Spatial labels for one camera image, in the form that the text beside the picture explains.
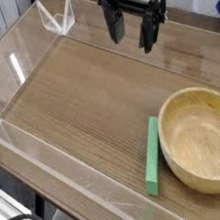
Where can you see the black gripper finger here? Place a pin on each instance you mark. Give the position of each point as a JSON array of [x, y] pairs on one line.
[[149, 29], [115, 26]]

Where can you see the green rectangular block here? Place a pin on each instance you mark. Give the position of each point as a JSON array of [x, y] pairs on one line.
[[152, 158]]

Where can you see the clear acrylic enclosure wall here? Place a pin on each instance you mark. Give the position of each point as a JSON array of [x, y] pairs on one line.
[[74, 112]]

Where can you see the brown wooden bowl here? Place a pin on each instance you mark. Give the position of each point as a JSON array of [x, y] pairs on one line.
[[189, 133]]

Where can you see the black table leg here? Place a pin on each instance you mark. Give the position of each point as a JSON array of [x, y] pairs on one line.
[[39, 206]]

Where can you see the clear acrylic corner bracket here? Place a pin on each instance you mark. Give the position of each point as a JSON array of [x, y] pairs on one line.
[[58, 23]]

